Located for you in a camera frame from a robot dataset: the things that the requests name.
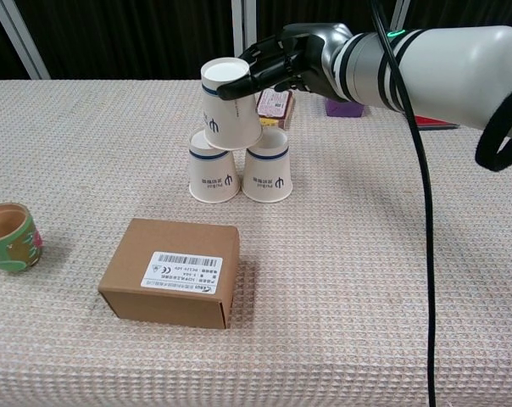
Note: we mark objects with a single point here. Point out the purple small carton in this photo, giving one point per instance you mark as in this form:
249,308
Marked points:
345,109

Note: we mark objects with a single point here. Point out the brown green ceramic cup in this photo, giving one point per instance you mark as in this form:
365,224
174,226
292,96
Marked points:
10,250

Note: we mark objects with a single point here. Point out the brown cardboard box white label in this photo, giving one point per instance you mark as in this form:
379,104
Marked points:
171,271

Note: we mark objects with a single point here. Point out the beige waffle tablecloth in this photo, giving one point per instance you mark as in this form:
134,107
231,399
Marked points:
345,275

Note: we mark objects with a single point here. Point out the white frame post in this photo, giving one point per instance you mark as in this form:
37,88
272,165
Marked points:
402,12
243,25
20,38

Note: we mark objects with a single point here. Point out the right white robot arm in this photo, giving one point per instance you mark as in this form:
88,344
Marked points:
451,72

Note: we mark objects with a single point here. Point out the white paper cup blue print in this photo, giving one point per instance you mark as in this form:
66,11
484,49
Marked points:
226,123
266,178
213,178

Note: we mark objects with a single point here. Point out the maroon printed packet box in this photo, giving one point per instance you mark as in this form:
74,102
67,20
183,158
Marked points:
275,106

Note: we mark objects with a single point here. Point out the red flat case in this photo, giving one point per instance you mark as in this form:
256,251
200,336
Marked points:
434,123

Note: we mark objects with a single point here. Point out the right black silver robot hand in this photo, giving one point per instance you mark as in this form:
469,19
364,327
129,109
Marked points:
311,55

